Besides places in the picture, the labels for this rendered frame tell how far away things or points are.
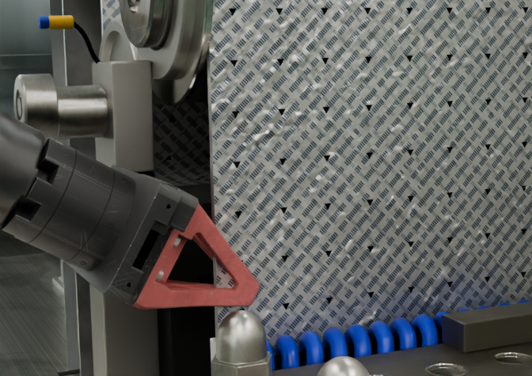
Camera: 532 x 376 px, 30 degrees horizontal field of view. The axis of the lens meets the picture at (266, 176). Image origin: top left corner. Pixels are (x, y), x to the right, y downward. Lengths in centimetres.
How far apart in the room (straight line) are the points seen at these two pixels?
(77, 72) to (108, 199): 42
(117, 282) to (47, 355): 57
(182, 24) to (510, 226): 26
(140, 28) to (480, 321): 27
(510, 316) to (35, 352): 61
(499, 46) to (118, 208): 28
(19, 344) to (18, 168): 62
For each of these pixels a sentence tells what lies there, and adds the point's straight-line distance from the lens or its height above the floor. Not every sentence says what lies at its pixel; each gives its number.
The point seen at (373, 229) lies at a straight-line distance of 62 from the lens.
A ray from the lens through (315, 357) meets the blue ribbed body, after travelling 58.
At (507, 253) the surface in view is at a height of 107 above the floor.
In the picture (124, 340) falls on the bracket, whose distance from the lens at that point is 66.
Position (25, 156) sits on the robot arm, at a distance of 52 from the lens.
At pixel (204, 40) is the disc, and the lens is 57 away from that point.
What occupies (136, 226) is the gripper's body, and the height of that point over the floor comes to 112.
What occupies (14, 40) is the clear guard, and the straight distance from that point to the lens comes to 159.
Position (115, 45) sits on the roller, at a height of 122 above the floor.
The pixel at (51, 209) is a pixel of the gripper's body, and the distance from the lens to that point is 52.
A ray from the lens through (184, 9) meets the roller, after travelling 58.
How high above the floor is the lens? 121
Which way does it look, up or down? 7 degrees down
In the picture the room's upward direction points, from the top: 1 degrees counter-clockwise
